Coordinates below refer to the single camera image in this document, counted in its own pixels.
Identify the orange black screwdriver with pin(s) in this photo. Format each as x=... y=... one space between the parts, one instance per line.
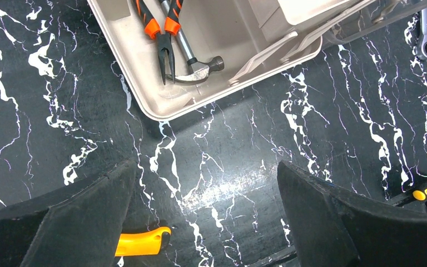
x=418 y=194

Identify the black handled silver tool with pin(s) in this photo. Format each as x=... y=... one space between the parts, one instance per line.
x=198 y=71

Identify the translucent brown tool box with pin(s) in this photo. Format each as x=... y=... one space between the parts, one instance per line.
x=256 y=39

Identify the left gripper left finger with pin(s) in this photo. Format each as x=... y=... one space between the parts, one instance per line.
x=76 y=225

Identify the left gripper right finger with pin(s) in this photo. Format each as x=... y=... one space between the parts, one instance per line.
x=333 y=226

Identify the red handled pliers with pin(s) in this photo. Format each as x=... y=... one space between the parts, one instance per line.
x=162 y=38

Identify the black marbled mat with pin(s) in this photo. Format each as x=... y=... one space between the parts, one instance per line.
x=356 y=115

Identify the orange handled hammer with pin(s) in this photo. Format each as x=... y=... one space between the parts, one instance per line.
x=142 y=244

